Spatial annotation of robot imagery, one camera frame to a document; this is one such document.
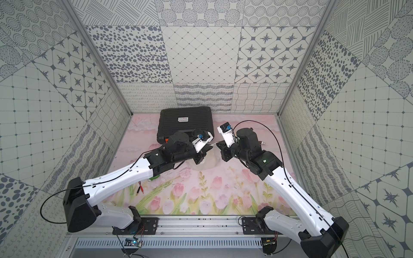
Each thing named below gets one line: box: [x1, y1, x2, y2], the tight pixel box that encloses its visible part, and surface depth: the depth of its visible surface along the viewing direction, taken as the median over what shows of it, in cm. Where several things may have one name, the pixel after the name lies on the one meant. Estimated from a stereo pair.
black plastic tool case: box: [157, 106, 215, 145], surface depth 110 cm
